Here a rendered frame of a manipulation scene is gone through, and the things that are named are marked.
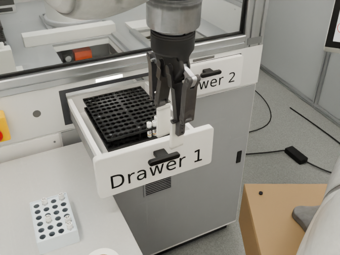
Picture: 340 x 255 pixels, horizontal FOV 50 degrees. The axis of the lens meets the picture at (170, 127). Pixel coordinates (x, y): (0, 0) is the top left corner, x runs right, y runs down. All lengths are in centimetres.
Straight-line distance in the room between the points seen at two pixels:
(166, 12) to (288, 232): 45
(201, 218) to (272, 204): 91
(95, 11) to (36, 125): 71
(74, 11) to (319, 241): 35
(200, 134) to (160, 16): 36
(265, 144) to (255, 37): 125
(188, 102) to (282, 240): 30
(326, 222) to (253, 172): 178
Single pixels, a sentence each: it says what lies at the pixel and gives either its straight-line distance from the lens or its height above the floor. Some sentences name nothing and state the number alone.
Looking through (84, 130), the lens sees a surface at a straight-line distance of 94.
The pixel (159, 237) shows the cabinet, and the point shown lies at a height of 16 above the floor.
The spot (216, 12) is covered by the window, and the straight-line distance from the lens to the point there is 119.
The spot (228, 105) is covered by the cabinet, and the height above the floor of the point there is 73.
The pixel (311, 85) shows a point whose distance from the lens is 294.
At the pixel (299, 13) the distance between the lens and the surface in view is 298.
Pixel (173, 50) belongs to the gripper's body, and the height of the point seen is 118.
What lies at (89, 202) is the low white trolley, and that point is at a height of 76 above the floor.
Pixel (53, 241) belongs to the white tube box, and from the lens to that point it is 83.
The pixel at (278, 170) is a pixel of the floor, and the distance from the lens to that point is 226.
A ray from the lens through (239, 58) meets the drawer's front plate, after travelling 126.
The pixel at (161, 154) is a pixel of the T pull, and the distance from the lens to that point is 81.
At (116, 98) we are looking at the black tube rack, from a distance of 105.
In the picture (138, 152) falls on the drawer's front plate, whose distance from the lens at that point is 80.
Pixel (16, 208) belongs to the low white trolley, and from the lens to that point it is 97.
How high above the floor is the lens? 141
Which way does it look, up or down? 34 degrees down
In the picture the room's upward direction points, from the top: straight up
